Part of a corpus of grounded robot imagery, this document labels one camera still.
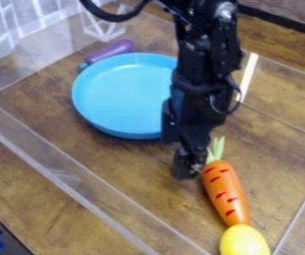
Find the blue round plate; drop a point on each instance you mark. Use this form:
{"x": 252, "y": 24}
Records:
{"x": 119, "y": 92}

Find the purple toy eggplant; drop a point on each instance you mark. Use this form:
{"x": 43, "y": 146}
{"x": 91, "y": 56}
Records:
{"x": 119, "y": 47}

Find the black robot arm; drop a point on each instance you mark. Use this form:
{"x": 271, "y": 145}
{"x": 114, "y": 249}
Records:
{"x": 209, "y": 50}

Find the clear acrylic enclosure wall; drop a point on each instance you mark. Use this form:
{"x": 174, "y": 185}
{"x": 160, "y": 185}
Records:
{"x": 83, "y": 193}

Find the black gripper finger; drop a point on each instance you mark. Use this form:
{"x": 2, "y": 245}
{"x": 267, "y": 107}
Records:
{"x": 188, "y": 163}

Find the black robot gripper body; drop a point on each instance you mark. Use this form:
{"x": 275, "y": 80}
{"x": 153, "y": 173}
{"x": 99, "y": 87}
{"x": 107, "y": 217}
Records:
{"x": 194, "y": 110}

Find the orange toy carrot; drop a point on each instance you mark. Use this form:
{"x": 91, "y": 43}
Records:
{"x": 224, "y": 187}

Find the yellow toy lemon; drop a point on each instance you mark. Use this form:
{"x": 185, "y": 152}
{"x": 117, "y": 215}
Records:
{"x": 242, "y": 240}

